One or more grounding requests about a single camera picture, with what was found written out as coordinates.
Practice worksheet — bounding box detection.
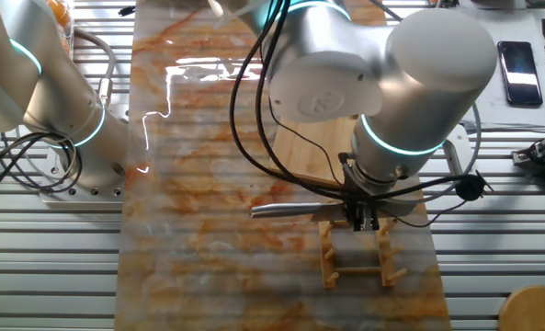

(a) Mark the wooden peg knife rack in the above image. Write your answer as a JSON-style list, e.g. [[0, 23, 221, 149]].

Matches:
[[317, 218, 409, 290]]

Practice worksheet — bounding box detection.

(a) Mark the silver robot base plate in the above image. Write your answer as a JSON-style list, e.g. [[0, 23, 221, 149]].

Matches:
[[39, 145, 127, 207]]

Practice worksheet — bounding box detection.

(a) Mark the wooden mug tree stand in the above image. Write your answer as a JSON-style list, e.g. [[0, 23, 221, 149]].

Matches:
[[497, 284, 545, 331]]

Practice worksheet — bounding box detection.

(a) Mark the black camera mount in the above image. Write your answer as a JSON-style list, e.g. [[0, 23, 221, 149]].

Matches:
[[510, 132, 545, 183]]

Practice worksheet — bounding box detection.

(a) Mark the black smartphone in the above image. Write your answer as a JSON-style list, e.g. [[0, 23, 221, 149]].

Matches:
[[497, 40, 544, 108]]

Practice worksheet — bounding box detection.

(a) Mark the wooden cutting board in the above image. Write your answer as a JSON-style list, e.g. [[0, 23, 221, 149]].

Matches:
[[269, 114, 360, 188]]

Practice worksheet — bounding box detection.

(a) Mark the marble pattern table mat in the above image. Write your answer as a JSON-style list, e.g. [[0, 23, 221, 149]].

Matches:
[[114, 0, 452, 331]]

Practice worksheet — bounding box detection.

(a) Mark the grey hose with metal connector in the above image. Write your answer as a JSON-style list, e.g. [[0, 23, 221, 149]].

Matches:
[[72, 28, 119, 109]]

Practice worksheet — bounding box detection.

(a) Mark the clear plastic fruit container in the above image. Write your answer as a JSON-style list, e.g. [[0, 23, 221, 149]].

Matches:
[[46, 0, 76, 55]]

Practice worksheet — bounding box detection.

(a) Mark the orange fruit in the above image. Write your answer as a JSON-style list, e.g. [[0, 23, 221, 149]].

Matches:
[[46, 0, 73, 28]]

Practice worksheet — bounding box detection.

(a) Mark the black cable bundle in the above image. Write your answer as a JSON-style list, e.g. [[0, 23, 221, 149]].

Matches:
[[0, 131, 84, 211]]

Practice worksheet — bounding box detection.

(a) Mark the steel cleaver knife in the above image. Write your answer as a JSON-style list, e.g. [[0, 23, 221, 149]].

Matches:
[[250, 197, 423, 223]]

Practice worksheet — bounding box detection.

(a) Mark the black gripper cable with clip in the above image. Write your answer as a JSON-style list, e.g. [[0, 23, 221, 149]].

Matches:
[[229, 0, 494, 203]]

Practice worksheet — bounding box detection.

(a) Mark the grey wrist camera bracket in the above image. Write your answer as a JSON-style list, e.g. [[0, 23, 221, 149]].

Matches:
[[441, 123, 478, 178]]

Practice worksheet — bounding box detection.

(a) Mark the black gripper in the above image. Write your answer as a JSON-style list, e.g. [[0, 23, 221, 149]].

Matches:
[[343, 183, 395, 233]]

